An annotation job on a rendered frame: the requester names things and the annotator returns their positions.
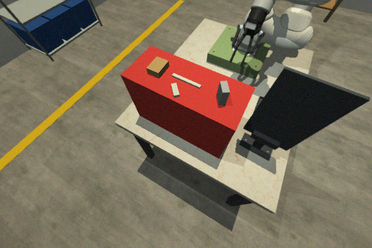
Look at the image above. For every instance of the red tool chest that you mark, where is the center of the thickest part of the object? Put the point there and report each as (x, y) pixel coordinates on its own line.
(195, 115)

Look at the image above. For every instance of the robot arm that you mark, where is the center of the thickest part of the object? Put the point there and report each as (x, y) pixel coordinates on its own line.
(291, 31)

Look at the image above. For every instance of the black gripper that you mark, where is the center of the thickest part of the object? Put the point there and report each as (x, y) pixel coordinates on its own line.
(257, 15)

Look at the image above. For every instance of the tan rectangular block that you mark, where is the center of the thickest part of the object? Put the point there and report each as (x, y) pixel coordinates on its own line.
(157, 67)

